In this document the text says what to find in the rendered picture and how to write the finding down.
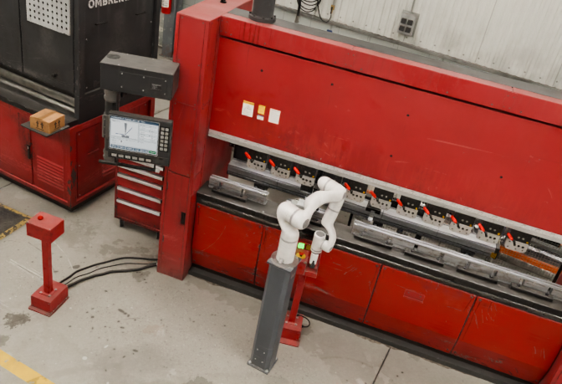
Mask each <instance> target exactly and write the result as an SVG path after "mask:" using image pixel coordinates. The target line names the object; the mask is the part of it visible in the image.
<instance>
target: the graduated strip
mask: <svg viewBox="0 0 562 384"><path fill-rule="evenodd" d="M209 133H212V134H215V135H218V136H222V137H226V138H228V139H231V140H235V141H239V142H242V143H245V144H248V145H250V146H256V147H258V148H261V149H264V150H267V151H272V152H275V153H278V154H280V155H284V156H288V157H292V158H294V159H297V160H300V161H305V162H308V163H311V164H314V165H316V166H322V167H324V168H327V169H330V170H333V171H336V172H341V173H344V174H346V175H350V176H353V177H357V178H360V179H363V180H366V181H369V182H374V183H376V184H380V185H382V186H385V187H390V188H393V189H396V190H399V191H402V192H407V193H410V194H412V195H415V196H418V197H423V198H426V199H429V200H432V201H434V202H439V203H442V204H446V205H448V206H451V207H456V208H459V209H462V210H465V211H468V212H472V213H476V214H478V215H481V216H484V217H487V218H491V219H495V220H498V221H500V222H504V223H508V224H511V225H514V226H517V227H520V228H525V229H528V230H530V231H534V232H536V233H542V234H544V235H547V236H550V237H553V238H557V239H561V240H562V236H561V235H558V234H555V233H551V232H547V231H544V230H542V229H538V228H534V227H530V226H528V225H525V224H522V223H517V222H515V221H511V220H508V219H506V218H501V217H498V216H495V215H492V214H489V213H486V212H481V211H478V210H475V209H472V208H470V207H464V206H462V205H459V204H456V203H453V202H448V201H445V200H442V199H440V198H436V197H432V196H428V195H426V194H423V193H419V192H415V191H412V190H409V189H406V188H404V187H398V186H396V185H392V184H390V183H387V182H382V181H379V180H376V179H373V178H370V177H365V176H362V175H360V174H357V173H354V172H349V171H346V170H343V169H340V168H337V167H334V166H330V165H326V164H324V163H321V162H317V161H313V160H310V159H307V158H304V157H302V156H296V155H294V154H290V153H288V152H285V151H280V150H277V149H274V148H271V147H268V146H263V145H260V144H258V143H254V142H251V141H247V140H244V139H241V138H238V137H235V136H230V135H227V134H224V133H222V132H219V131H214V130H211V129H209Z"/></svg>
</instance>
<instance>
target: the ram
mask: <svg viewBox="0 0 562 384"><path fill-rule="evenodd" d="M244 100H246V101H248V102H252V103H254V107H253V117H250V116H247V115H242V111H243V101H244ZM259 105H263V106H265V111H264V115H262V114H259V113H258V107H259ZM270 108H272V109H275V110H280V111H281V113H280V117H279V123H278V125H277V124H274V123H271V122H268V115H269V111H270ZM258 115H262V116H263V120H260V119H257V116H258ZM209 129H211V130H214V131H219V132H222V133H224V134H227V135H230V136H235V137H238V138H241V139H244V140H247V141H251V142H254V143H258V144H260V145H263V146H268V147H271V148H274V149H277V150H280V151H285V152H288V153H290V154H294V155H296V156H302V157H304V158H307V159H310V160H313V161H317V162H321V163H324V164H326V165H330V166H334V167H337V168H340V169H343V170H346V171H349V172H354V173H357V174H360V175H362V176H365V177H370V178H373V179H376V180H379V181H382V182H387V183H390V184H392V185H396V186H398V187H404V188H406V189H409V190H412V191H415V192H419V193H423V194H426V195H428V196H432V197H436V198H440V199H442V200H445V201H448V202H453V203H456V204H459V205H462V206H464V207H470V208H472V209H475V210H478V211H481V212H486V213H489V214H492V215H495V216H498V217H501V218H506V219H508V220H511V221H515V222H517V223H522V224H525V225H528V226H530V227H534V228H538V229H542V230H544V231H547V232H551V233H555V234H558V235H561V236H562V126H559V125H553V124H550V123H547V122H543V121H541V120H535V119H531V118H528V117H525V116H521V115H516V114H513V113H509V112H507V111H503V110H498V109H494V108H491V107H487V106H485V105H479V104H476V103H473V102H469V101H466V100H460V99H457V98H453V97H451V96H447V95H442V94H438V93H435V92H431V91H429V90H423V89H419V88H417V87H413V86H410V85H407V84H401V83H397V82H395V81H391V80H388V79H382V78H379V77H375V76H373V75H369V74H363V73H361V72H357V71H354V70H351V69H345V68H341V67H339V66H335V65H332V64H327V63H323V62H319V61H317V60H313V59H307V58H305V57H301V56H298V55H294V54H289V53H285V52H283V51H279V50H276V49H271V48H267V47H264V46H261V45H257V44H251V43H249V42H245V41H242V40H238V39H235V38H229V37H227V36H221V37H220V39H219V46H218V53H217V67H216V74H215V82H214V89H213V97H212V110H211V118H210V125H209ZM208 135H209V136H211V137H214V138H217V139H220V140H223V141H228V142H231V143H233V144H237V145H240V146H244V147H247V148H250V149H253V150H255V151H261V152H263V153H267V154H269V155H272V156H277V157H280V158H283V159H285V160H289V161H293V162H297V163H299V164H302V165H305V166H310V167H313V168H315V169H319V170H321V171H324V172H329V173H332V174H335V175H338V176H341V177H345V178H349V179H351V180H354V181H358V182H362V183H364V184H368V185H371V186H373V187H379V188H381V189H384V190H387V191H390V192H394V193H398V194H401V195H403V196H406V197H411V198H414V199H417V200H420V201H423V202H428V203H430V204H433V205H436V206H439V207H444V208H447V209H450V210H453V211H455V212H460V213H463V214H466V215H469V216H472V217H475V218H480V219H482V220H485V221H489V222H491V223H496V224H499V225H502V226H504V227H508V228H512V229H515V230H519V231H521V232H524V233H529V234H532V235H534V236H538V237H541V238H545V239H548V240H551V241H554V242H557V243H562V240H561V239H557V238H553V237H550V236H547V235H544V234H542V233H536V232H534V231H530V230H528V229H525V228H520V227H517V226H514V225H511V224H508V223H504V222H500V221H498V220H495V219H491V218H487V217H484V216H481V215H478V214H476V213H472V212H468V211H465V210H462V209H459V208H456V207H451V206H448V205H446V204H442V203H439V202H434V201H432V200H429V199H426V198H423V197H418V196H415V195H412V194H410V193H407V192H402V191H399V190H396V189H393V188H390V187H385V186H382V185H380V184H376V183H374V182H369V181H366V180H363V179H360V178H357V177H353V176H350V175H346V174H344V173H341V172H336V171H333V170H330V169H327V168H324V167H322V166H316V165H314V164H311V163H308V162H305V161H300V160H297V159H294V158H292V157H288V156H284V155H280V154H278V153H275V152H272V151H267V150H264V149H261V148H258V147H256V146H250V145H248V144H245V143H242V142H239V141H235V140H231V139H228V138H226V137H222V136H218V135H215V134H212V133H209V132H208Z"/></svg>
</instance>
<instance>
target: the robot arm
mask: <svg viewBox="0 0 562 384"><path fill-rule="evenodd" d="M318 187H319V189H320V190H321V191H317V192H314V193H312V194H311V195H310V196H308V197H307V198H306V199H305V201H304V210H301V209H300V208H298V207H296V206H295V205H293V204H292V203H291V202H282V203H281V204H280V205H279V206H278V209H277V218H278V222H279V225H280V227H281V230H282V231H281V235H280V240H279V244H278V250H277V251H275V252H273V253H272V255H271V261H272V262H273V264H274V265H276V266H278V267H280V268H281V269H292V268H294V267H296V266H297V265H298V263H299V259H298V257H297V256H296V255H295V251H296V248H297V244H298V240H299V230H298V229H305V228H307V227H308V225H309V222H310V219H311V217H312V215H313V213H314V211H315V210H316V209H317V208H318V207H320V206H322V205H323V204H325V203H329V205H328V207H327V209H326V211H325V213H324V216H323V218H322V220H321V224H322V225H323V226H324V227H325V228H326V230H327V231H328V233H329V241H328V240H326V239H325V237H326V234H325V233H324V232H323V231H316V232H315V233H314V238H313V242H312V245H311V252H312V253H311V256H310V261H309V263H310V268H312V269H313V268H314V265H315V264H316V262H317V259H318V256H319V254H320V253H321V252H322V250H324V251H325V252H327V253H329V252H330V251H331V250H332V248H333V247H334V245H335V240H336V232H335V228H334V222H335V219H336V218H337V216H338V213H339V211H340V209H341V207H342V205H343V203H344V200H345V196H346V189H345V188H344V187H343V186H342V185H340V184H339V183H338V182H335V181H334V180H332V179H330V178H328V177H321V178H320V179H319V180H318Z"/></svg>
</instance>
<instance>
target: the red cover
mask: <svg viewBox="0 0 562 384"><path fill-rule="evenodd" d="M219 34H220V35H223V36H227V37H229V38H235V39H238V40H242V41H245V42H249V43H251V44H257V45H261V46H264V47H267V48H271V49H276V50H279V51H283V52H285V53H289V54H294V55H298V56H301V57H305V58H307V59H313V60H317V61H319V62H323V63H327V64H332V65H335V66H339V67H341V68H345V69H351V70H354V71H357V72H361V73H363V74H369V75H373V76H375V77H379V78H382V79H388V80H391V81H395V82H397V83H401V84H407V85H410V86H413V87H417V88H419V89H423V90H429V91H431V92H435V93H438V94H442V95H447V96H451V97H453V98H457V99H460V100H466V101H469V102H473V103H476V104H479V105H485V106H487V107H491V108H494V109H498V110H503V111H507V112H509V113H513V114H516V115H521V116H525V117H528V118H531V119H535V120H541V121H543V122H547V123H550V124H553V125H559V126H562V100H559V99H556V98H553V97H549V96H546V95H540V94H537V93H534V92H530V91H527V90H521V89H517V88H514V87H513V88H512V87H511V86H507V85H504V84H498V83H495V82H492V81H488V80H485V79H479V78H475V77H472V76H469V75H465V74H459V73H456V72H453V71H450V70H446V69H440V68H437V67H434V66H431V65H427V64H421V63H417V62H414V61H411V60H408V59H402V58H398V57H395V56H392V55H389V54H383V53H379V52H376V51H372V50H369V49H363V48H360V47H356V46H353V45H350V44H344V43H341V42H337V41H334V40H330V39H327V38H321V37H318V36H314V35H311V34H308V33H302V32H299V31H295V30H292V29H288V28H283V27H279V26H276V25H272V24H269V23H258V22H255V21H253V20H251V19H250V18H245V17H241V16H238V15H234V14H231V13H225V14H223V15H222V17H221V24H220V32H219Z"/></svg>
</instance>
